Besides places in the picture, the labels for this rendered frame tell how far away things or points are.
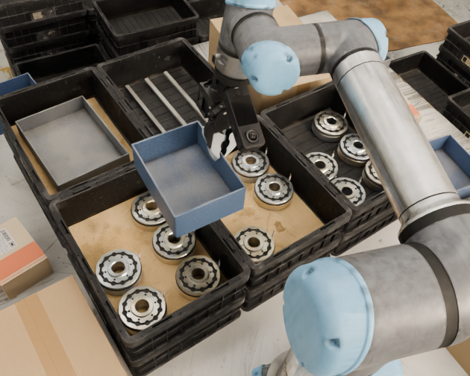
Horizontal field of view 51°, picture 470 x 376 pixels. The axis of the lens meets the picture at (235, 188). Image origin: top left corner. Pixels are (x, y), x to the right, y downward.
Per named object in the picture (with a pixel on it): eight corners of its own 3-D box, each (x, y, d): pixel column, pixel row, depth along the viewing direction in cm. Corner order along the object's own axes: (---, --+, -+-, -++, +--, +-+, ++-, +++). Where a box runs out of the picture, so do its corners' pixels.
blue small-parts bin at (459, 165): (406, 160, 163) (413, 145, 157) (442, 148, 167) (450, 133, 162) (445, 206, 152) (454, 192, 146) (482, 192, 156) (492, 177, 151)
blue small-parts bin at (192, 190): (244, 208, 99) (246, 187, 94) (176, 239, 94) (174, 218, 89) (198, 142, 109) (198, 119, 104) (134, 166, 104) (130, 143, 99)
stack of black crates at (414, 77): (460, 130, 256) (481, 96, 238) (418, 148, 245) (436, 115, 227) (409, 83, 276) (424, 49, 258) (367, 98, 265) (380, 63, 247)
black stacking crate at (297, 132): (421, 192, 140) (436, 165, 131) (343, 239, 128) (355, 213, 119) (328, 108, 159) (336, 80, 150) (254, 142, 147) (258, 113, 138)
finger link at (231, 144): (221, 140, 105) (229, 107, 98) (235, 160, 102) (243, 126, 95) (209, 143, 104) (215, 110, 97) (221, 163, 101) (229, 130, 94)
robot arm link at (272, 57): (330, 48, 68) (303, 6, 75) (251, 57, 66) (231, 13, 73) (320, 93, 74) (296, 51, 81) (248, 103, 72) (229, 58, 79)
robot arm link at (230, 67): (270, 57, 83) (227, 63, 79) (263, 80, 86) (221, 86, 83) (248, 32, 87) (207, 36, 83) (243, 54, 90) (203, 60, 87)
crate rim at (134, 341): (253, 277, 108) (254, 272, 106) (127, 351, 96) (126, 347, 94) (162, 159, 127) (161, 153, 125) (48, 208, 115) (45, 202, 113)
